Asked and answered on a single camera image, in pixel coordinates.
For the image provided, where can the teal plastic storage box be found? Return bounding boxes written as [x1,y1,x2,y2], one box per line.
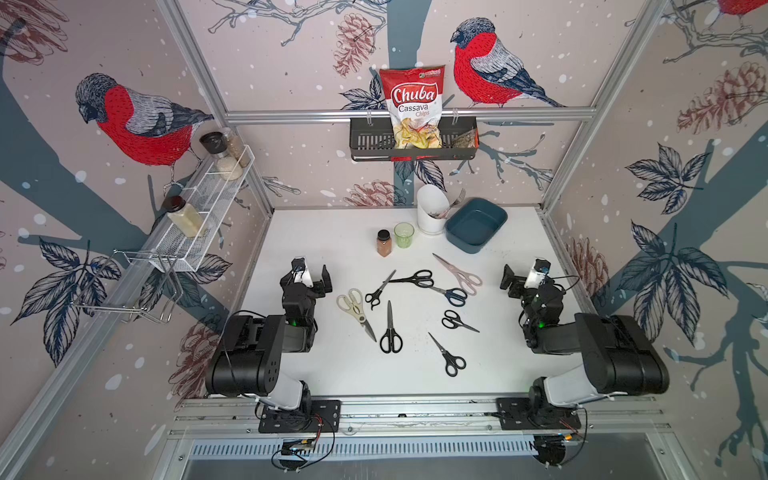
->
[445,198,508,254]

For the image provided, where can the yellow liquid glass bottle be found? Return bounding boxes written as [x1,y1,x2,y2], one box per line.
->
[162,195,204,239]

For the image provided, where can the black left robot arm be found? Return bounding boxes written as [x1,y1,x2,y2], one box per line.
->
[205,257,333,431]

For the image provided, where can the cream kitchen shears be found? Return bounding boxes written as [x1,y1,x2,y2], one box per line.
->
[336,288,377,341]

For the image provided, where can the black scissors wide handles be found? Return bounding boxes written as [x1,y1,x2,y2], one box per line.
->
[390,269,434,288]

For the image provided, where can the small black scissors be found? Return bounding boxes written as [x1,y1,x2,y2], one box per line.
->
[441,309,479,333]
[364,270,396,309]

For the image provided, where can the white utensil holder cup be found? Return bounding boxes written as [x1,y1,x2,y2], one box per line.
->
[416,185,450,236]

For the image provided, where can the red Chuba chips bag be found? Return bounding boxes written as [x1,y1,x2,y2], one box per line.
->
[379,66,445,149]

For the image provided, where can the black lid spice grinder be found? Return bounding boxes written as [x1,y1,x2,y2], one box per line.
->
[199,131,243,181]

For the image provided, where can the green translucent cup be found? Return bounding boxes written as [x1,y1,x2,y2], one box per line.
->
[393,222,415,249]

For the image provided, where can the brown spice jar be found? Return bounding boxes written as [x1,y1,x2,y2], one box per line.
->
[376,229,392,257]

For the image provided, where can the white wire wall shelf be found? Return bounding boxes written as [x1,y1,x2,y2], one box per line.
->
[124,147,255,272]

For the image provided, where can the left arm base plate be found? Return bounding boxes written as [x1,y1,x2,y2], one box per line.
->
[258,400,342,434]

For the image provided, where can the clear glass jar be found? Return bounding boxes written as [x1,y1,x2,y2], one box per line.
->
[222,128,249,168]

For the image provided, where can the black wire wall basket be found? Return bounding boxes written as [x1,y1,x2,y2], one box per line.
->
[349,117,479,162]

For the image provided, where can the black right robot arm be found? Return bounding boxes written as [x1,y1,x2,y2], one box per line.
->
[500,259,670,428]

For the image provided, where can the pink handled scissors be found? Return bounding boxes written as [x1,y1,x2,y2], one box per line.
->
[433,253,483,296]

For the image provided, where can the black scissors front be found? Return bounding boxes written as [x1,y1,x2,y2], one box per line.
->
[429,333,467,377]

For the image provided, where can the large black scissors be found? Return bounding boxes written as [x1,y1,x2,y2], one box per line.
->
[379,301,403,354]

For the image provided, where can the blue handled scissors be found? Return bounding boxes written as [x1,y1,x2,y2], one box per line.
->
[430,286,468,307]

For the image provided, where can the pink handled utensil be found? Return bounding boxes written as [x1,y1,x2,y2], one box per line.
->
[435,189,466,219]

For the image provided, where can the chrome wire rack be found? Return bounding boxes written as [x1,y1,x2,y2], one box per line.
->
[69,249,184,325]

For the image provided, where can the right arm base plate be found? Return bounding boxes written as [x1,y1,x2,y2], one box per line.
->
[494,397,582,431]

